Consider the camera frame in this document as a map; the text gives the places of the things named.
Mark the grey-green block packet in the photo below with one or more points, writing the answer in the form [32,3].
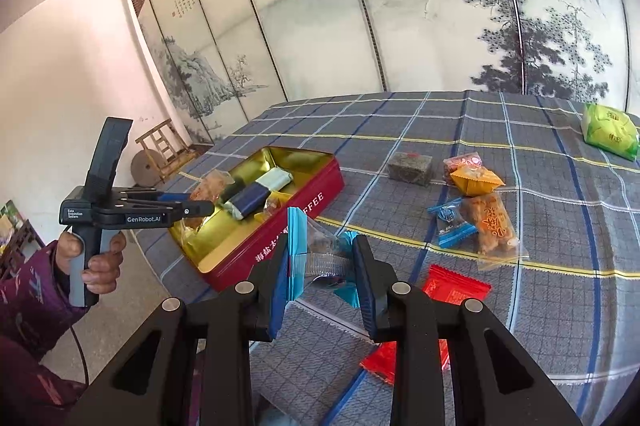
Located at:
[410,168]

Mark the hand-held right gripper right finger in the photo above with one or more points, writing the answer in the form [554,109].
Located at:
[364,296]

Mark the ink landscape folding screen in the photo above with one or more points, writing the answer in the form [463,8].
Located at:
[310,5]

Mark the person's left forearm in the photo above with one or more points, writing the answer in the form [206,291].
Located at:
[30,301]

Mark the green snack packet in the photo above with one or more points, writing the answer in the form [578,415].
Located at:
[610,130]

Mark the small blue cookie packet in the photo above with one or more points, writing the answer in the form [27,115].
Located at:
[320,246]

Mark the red metal tin box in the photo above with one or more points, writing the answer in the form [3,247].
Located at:
[280,251]

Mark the clear fried snack packet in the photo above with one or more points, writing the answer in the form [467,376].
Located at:
[492,226]

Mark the red snack packet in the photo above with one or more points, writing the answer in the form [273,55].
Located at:
[452,288]

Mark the wooden rack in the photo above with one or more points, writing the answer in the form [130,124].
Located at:
[20,241]

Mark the orange snack packet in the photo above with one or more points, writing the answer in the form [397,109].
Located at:
[475,180]

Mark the light wooden chair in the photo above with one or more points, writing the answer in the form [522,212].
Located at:
[162,145]

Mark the navy and white packet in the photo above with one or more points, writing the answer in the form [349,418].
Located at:
[255,196]

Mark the large blue cookie packet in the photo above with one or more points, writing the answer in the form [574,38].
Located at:
[452,226]

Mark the round stone disc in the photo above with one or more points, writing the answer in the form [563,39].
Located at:
[141,168]

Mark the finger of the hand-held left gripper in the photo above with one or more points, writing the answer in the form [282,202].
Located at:
[197,208]
[175,197]

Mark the yellow snack packet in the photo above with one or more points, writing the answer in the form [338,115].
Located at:
[275,206]

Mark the grey plaid tablecloth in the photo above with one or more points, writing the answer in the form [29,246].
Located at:
[550,306]

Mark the person's left hand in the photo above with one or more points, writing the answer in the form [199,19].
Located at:
[107,271]

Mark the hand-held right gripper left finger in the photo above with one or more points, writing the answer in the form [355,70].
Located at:
[279,301]

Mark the brown snack packet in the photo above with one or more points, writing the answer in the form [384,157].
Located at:
[212,186]

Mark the small pink-red snack packet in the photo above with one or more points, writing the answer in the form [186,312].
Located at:
[457,164]

